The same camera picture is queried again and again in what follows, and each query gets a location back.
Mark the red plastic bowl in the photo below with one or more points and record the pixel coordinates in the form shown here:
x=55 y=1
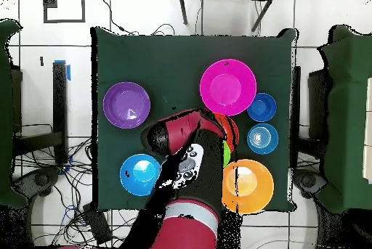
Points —
x=232 y=132

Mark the small dark blue bowl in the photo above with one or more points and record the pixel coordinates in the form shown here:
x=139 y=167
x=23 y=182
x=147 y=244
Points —
x=261 y=107

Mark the black pedestal foot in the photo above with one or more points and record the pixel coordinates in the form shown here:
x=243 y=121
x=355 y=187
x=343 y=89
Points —
x=309 y=180
x=40 y=178

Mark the translucent teal plastic bowl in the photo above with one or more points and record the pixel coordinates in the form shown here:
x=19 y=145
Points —
x=262 y=138

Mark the grey square frame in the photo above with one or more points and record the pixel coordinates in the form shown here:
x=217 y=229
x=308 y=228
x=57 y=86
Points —
x=64 y=20

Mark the pink plastic bowl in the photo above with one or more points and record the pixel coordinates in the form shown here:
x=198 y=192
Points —
x=228 y=87

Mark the orange plastic bowl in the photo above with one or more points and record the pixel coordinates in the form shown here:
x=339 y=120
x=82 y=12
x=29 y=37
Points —
x=252 y=188

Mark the small green ribbed bowl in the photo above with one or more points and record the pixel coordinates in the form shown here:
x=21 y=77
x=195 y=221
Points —
x=226 y=154

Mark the purple plastic bowl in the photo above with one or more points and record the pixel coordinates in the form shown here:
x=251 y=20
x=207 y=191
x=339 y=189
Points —
x=126 y=105

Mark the blue tape strip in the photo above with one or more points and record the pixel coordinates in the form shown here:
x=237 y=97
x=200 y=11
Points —
x=69 y=72

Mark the black power box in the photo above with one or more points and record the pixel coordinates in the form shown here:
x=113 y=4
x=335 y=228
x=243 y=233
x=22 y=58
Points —
x=97 y=223

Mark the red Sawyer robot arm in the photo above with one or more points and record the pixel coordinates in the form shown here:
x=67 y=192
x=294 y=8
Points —
x=186 y=231

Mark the white box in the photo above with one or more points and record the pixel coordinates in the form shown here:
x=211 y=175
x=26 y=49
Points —
x=368 y=144

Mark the green cloth side table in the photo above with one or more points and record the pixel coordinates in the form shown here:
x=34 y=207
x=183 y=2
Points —
x=5 y=115
x=348 y=115

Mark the dark green table cloth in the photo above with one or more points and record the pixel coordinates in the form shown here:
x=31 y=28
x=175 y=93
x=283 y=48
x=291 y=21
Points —
x=162 y=66

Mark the black table frame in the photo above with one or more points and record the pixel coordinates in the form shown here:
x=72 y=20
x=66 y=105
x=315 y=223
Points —
x=59 y=109

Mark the bright blue plastic bowl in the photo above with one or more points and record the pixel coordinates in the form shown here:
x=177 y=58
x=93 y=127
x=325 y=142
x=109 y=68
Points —
x=139 y=175

